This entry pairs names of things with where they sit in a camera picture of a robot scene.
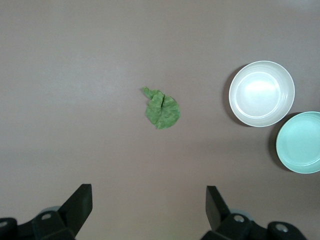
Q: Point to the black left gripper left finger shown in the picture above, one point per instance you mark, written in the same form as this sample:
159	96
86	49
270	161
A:
80	205

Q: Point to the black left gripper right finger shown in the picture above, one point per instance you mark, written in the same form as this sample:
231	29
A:
216	210

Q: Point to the green lettuce leaf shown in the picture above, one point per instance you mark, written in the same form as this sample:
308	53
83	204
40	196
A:
162	112

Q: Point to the mint green plate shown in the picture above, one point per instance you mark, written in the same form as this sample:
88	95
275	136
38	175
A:
302	145

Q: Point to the beige plate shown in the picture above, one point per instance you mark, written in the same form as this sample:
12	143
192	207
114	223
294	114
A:
260	95

